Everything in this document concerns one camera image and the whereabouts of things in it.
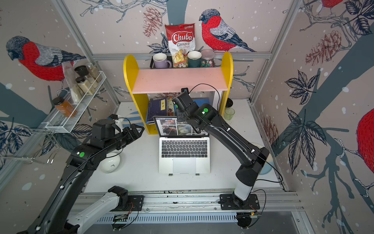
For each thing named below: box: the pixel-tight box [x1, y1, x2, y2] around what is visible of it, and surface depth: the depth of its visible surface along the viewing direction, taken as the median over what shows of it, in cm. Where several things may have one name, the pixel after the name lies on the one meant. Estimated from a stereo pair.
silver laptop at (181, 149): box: [152, 116, 211, 175], surface depth 85 cm
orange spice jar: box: [52, 97, 78, 118], surface depth 68 cm
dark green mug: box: [187, 50, 203, 68], surface depth 85 cm
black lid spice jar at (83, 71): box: [74, 65, 98, 89], surface depth 81 cm
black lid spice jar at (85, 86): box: [75, 76, 96, 96], surface depth 79 cm
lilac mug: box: [152, 52, 172, 69], surface depth 85 cm
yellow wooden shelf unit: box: [123, 52, 234, 136], surface depth 78 cm
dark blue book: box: [147, 97, 168, 122], surface depth 97 cm
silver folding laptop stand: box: [168, 173, 200, 176], surface depth 84 cm
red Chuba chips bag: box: [164, 23, 196, 68], surface depth 83 cm
